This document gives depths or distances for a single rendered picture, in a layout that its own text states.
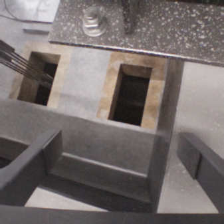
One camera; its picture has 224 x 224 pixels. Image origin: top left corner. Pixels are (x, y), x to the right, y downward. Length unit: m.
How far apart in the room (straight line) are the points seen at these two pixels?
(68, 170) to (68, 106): 0.54
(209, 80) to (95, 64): 0.83
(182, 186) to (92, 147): 0.73
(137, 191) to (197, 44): 0.39
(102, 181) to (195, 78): 0.37
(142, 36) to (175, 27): 0.05
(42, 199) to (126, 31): 0.28
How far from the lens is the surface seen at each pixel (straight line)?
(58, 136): 0.16
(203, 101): 0.25
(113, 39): 0.26
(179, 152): 0.17
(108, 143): 0.90
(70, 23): 0.30
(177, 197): 0.25
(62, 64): 1.10
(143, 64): 0.98
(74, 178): 0.52
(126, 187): 0.49
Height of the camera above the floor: 0.89
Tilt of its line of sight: 78 degrees down
